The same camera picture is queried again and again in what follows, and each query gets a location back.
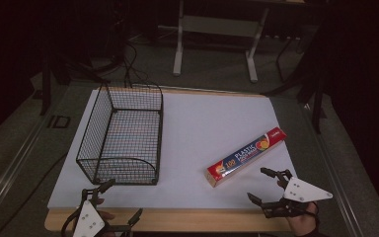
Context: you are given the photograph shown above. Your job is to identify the black floor socket plate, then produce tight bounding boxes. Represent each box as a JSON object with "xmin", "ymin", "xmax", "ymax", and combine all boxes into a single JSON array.
[{"xmin": 46, "ymin": 115, "xmax": 72, "ymax": 129}]

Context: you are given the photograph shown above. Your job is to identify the black hanging cables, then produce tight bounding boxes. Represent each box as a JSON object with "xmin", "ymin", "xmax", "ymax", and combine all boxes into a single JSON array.
[{"xmin": 121, "ymin": 40, "xmax": 142, "ymax": 89}]

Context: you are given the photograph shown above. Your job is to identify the person's left hand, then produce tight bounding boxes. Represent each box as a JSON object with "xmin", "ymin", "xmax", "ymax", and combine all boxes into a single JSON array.
[{"xmin": 93, "ymin": 197, "xmax": 116, "ymax": 237}]

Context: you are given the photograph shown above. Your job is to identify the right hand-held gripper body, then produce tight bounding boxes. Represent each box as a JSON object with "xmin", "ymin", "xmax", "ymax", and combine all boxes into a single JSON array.
[{"xmin": 262, "ymin": 168, "xmax": 335, "ymax": 220}]

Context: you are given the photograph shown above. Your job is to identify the black floor cable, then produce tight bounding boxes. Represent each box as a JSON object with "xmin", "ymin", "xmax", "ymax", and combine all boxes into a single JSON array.
[{"xmin": 0, "ymin": 150, "xmax": 71, "ymax": 237}]

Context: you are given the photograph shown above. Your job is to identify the white metal desk frame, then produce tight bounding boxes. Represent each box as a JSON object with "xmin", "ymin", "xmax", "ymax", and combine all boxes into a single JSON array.
[{"xmin": 172, "ymin": 0, "xmax": 271, "ymax": 84}]

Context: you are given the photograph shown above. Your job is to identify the person's right hand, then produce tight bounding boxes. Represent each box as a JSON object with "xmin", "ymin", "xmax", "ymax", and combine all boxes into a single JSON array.
[{"xmin": 276, "ymin": 179, "xmax": 321, "ymax": 237}]

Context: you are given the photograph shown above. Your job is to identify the white table sheet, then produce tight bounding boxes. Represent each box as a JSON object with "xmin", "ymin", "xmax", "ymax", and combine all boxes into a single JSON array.
[{"xmin": 46, "ymin": 86, "xmax": 299, "ymax": 210}]

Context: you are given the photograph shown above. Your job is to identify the metal floor rail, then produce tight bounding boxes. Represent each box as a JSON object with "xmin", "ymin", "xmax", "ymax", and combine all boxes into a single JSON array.
[
  {"xmin": 0, "ymin": 108, "xmax": 52, "ymax": 228},
  {"xmin": 300, "ymin": 102, "xmax": 367, "ymax": 237}
]

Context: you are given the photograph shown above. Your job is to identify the black stand legs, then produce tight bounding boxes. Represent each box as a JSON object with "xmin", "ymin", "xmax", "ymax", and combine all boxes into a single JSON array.
[{"xmin": 263, "ymin": 33, "xmax": 329, "ymax": 135}]

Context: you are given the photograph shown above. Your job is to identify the black wire basket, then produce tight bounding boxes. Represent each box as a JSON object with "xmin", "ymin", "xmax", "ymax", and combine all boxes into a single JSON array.
[{"xmin": 75, "ymin": 82, "xmax": 165, "ymax": 187}]

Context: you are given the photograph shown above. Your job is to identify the plastic wrap box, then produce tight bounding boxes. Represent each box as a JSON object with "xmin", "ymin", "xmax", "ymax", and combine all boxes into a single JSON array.
[{"xmin": 204, "ymin": 126, "xmax": 288, "ymax": 189}]

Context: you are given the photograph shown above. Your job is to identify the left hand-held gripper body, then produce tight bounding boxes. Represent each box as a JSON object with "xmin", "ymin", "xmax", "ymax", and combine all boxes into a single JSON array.
[{"xmin": 60, "ymin": 188, "xmax": 133, "ymax": 237}]

